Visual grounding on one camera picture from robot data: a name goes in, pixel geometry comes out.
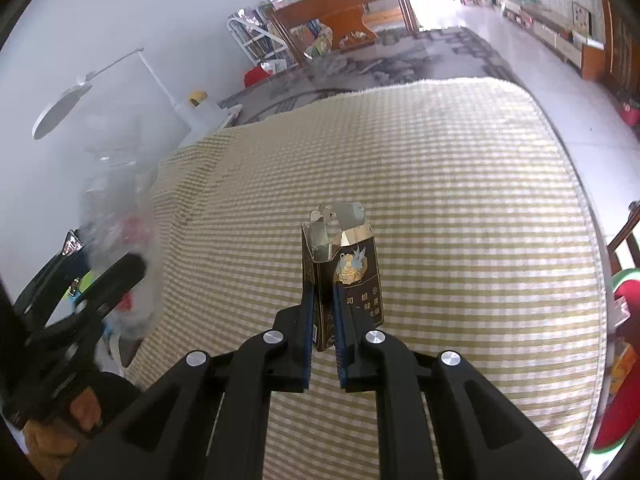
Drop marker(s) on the person's left hand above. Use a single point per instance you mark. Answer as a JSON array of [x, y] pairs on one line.
[[82, 410]]

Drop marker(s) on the yellow flat box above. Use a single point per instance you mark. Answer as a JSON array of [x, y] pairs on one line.
[[621, 365]]

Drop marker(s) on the clear plastic bottle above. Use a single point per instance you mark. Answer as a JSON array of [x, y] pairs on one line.
[[125, 220]]

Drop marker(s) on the red flower pot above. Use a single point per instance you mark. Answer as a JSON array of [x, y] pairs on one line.
[[631, 112]]

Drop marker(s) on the striped table mat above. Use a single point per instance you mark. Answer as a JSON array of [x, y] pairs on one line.
[[425, 185]]

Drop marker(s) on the yellow toy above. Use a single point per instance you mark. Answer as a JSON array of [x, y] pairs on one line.
[[197, 98]]

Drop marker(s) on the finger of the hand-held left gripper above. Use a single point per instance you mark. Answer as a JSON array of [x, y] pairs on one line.
[[115, 280], [42, 280]]

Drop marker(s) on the red bag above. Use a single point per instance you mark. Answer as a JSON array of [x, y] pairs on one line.
[[255, 77]]

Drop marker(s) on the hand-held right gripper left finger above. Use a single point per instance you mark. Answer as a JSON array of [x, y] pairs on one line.
[[306, 350]]

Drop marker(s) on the small framed picture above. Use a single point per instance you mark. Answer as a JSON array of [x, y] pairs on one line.
[[581, 19]]

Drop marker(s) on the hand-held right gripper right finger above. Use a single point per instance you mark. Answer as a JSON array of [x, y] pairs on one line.
[[342, 350]]

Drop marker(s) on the white desk lamp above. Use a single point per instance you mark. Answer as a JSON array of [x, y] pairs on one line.
[[60, 110]]

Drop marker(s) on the wooden television cabinet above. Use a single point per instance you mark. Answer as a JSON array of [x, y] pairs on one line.
[[565, 45]]

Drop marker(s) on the dark cigarette pack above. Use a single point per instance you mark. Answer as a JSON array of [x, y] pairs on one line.
[[357, 270]]

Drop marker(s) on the wooden chair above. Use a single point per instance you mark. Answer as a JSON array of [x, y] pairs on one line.
[[625, 240]]

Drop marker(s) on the red basin green rim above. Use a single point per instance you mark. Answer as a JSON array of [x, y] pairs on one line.
[[625, 415]]

